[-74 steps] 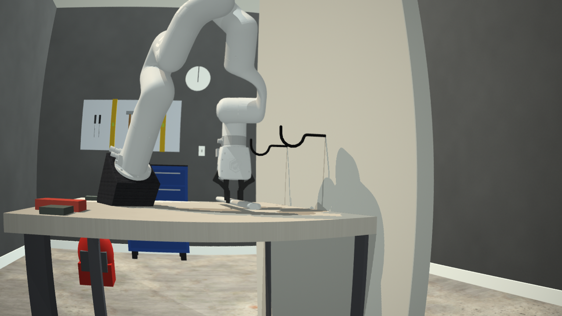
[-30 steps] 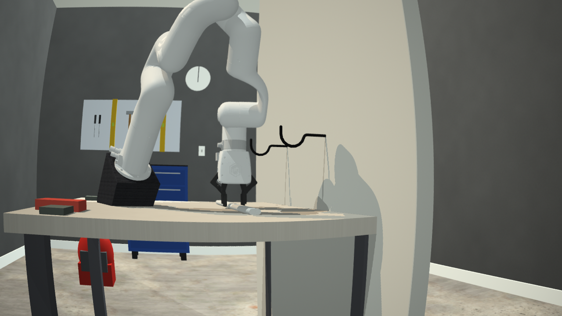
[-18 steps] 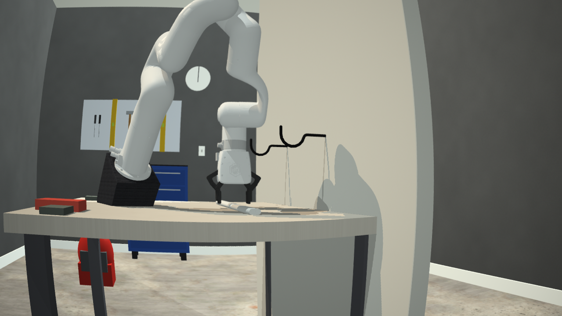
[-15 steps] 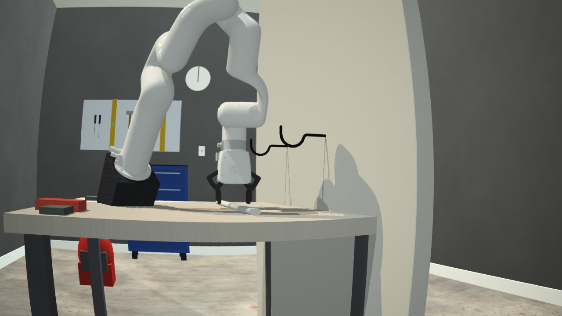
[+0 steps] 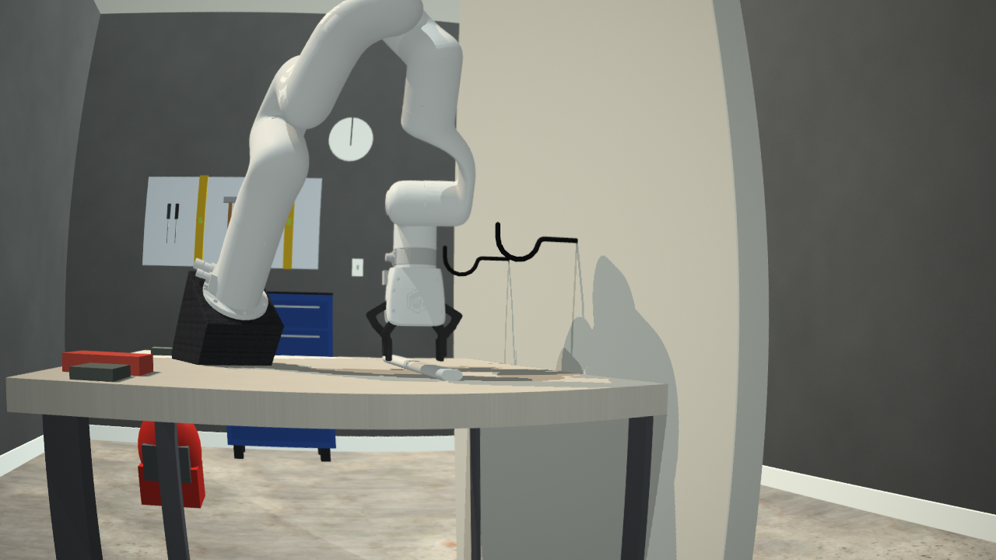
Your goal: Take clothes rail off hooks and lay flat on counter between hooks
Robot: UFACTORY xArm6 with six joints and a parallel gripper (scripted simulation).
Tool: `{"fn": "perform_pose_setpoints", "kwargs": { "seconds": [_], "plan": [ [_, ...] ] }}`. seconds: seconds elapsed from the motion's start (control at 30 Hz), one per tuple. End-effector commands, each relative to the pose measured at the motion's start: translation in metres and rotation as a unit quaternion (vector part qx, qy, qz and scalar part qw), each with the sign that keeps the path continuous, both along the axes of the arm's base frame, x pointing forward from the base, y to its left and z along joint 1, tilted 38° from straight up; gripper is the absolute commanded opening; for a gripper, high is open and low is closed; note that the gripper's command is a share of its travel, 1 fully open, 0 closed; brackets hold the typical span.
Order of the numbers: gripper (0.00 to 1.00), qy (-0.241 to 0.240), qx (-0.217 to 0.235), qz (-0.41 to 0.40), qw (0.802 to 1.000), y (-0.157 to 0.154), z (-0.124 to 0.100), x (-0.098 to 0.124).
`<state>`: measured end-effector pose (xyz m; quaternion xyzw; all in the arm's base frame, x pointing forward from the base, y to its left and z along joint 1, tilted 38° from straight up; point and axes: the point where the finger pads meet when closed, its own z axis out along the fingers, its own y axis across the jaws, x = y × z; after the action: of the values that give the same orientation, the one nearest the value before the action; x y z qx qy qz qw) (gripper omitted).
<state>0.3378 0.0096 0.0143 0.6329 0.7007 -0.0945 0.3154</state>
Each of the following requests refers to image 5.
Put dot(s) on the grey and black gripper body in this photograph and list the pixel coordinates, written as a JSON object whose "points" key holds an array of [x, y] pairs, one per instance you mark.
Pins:
{"points": [[413, 295]]}

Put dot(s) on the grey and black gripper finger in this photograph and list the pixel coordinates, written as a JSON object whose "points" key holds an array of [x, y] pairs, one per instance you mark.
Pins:
{"points": [[444, 332], [384, 333]]}

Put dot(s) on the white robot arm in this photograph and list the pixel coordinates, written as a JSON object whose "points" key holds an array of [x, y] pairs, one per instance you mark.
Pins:
{"points": [[307, 92]]}

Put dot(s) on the red rectangular block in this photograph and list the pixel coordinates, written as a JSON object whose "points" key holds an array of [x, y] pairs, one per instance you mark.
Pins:
{"points": [[141, 364]]}

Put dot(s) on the grey wall panel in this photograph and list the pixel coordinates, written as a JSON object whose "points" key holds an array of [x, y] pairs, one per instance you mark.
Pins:
{"points": [[630, 125]]}

